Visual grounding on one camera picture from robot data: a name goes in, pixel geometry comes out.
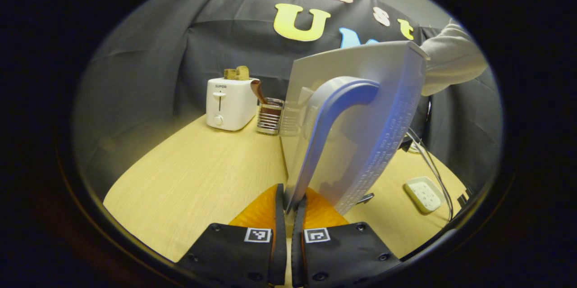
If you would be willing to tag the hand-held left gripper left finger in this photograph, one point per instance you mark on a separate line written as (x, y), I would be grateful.
(280, 234)

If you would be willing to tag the brown wooden spoon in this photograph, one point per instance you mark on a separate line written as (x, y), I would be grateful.
(259, 90)

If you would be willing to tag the black backdrop cloth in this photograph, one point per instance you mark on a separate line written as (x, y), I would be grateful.
(148, 53)

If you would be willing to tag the cream square plate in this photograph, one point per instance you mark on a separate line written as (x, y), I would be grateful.
(423, 194)

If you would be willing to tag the white microwave oven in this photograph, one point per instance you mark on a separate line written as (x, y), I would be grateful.
(360, 125)

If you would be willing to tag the white toaster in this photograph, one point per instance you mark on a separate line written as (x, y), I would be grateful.
(230, 105)

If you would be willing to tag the brown toast slice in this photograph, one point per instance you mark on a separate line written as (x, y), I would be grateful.
(236, 73)

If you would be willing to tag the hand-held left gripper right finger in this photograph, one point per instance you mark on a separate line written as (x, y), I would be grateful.
(296, 243)

